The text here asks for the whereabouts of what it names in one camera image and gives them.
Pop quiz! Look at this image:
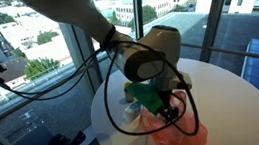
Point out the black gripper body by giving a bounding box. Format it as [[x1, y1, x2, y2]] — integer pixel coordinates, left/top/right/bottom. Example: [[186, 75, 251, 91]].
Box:
[[156, 88, 181, 124]]

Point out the orange plastic bag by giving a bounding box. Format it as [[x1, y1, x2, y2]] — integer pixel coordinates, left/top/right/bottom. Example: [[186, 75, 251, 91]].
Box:
[[135, 87, 211, 145]]

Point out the dark bottle with yellow cap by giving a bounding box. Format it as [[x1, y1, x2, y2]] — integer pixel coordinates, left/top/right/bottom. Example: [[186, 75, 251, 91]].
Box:
[[123, 80, 136, 104]]

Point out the dark window railing bar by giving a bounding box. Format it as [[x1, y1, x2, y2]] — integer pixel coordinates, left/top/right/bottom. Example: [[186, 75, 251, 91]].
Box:
[[179, 32, 259, 77]]

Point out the dark window frame post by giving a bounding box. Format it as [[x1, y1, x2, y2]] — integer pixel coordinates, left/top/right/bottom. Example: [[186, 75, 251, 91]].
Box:
[[192, 0, 236, 63]]

